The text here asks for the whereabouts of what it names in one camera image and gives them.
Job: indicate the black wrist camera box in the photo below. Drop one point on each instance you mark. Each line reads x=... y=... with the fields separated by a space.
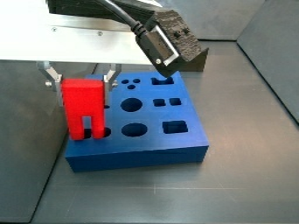
x=168 y=42

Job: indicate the blue foam shape fixture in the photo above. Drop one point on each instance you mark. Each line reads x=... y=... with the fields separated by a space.
x=152 y=127

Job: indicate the black curved stand fixture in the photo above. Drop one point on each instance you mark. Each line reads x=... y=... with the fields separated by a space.
x=197 y=63

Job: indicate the second white gripper body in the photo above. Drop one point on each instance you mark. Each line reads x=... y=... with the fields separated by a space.
x=38 y=36

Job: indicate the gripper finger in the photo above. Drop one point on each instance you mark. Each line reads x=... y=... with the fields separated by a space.
x=52 y=78
x=109 y=78

